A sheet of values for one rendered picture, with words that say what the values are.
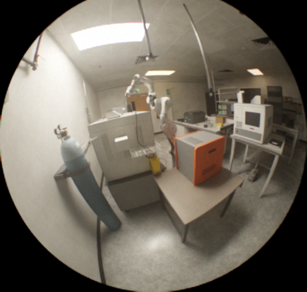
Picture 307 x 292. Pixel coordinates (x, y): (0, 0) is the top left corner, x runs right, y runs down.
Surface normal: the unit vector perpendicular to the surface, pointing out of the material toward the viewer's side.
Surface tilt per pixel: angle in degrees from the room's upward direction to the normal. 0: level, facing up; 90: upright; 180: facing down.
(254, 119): 90
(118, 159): 90
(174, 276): 0
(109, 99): 90
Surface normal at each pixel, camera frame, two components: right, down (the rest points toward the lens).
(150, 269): -0.15, -0.94
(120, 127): 0.33, 0.24
